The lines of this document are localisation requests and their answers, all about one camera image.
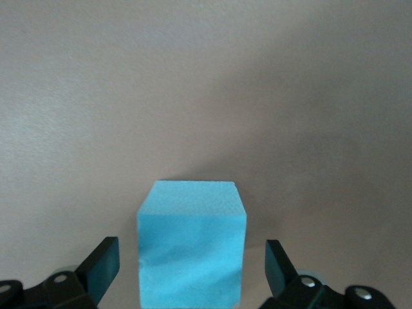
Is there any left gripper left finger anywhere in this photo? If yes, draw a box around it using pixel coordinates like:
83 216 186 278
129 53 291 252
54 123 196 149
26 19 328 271
22 237 120 309

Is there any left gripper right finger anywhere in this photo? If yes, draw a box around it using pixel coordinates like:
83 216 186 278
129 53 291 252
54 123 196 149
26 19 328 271
262 239 347 309

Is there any light blue foam block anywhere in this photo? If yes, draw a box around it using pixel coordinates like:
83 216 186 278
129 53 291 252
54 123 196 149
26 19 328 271
136 180 248 309

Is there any brown paper table cover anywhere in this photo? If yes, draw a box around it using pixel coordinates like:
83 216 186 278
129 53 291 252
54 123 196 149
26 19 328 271
0 0 412 309

